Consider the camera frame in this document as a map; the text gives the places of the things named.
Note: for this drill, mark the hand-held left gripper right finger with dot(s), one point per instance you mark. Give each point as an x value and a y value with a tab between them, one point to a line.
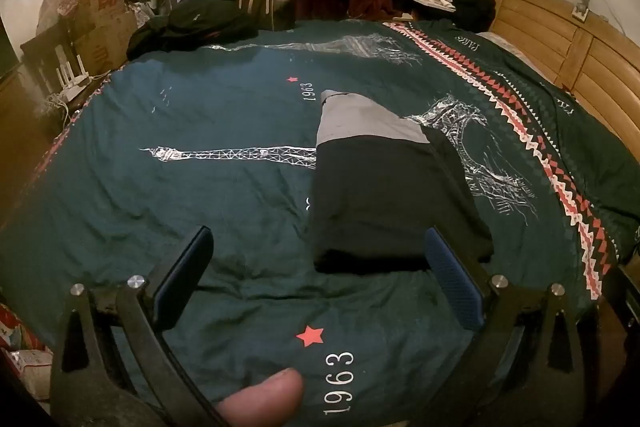
452	287

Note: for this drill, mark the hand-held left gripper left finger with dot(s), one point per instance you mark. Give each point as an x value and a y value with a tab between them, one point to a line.
177	278

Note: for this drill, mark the black and grey hoodie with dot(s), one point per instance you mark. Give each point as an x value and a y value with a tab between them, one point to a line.
380	197

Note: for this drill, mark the person's left hand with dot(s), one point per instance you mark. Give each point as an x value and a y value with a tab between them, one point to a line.
265	397

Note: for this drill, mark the green printed bedspread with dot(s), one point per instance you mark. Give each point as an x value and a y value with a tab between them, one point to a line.
200	187

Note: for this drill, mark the red and white packets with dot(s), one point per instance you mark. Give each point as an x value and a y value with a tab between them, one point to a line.
25	352

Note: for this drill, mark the white router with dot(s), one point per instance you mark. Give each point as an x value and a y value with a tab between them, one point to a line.
67	79

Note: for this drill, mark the large cardboard box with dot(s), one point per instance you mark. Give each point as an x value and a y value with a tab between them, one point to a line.
102	49

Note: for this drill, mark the wooden headboard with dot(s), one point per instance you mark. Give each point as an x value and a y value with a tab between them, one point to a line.
565	47

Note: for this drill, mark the small cardboard box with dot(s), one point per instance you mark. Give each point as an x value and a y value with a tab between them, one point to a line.
97	3

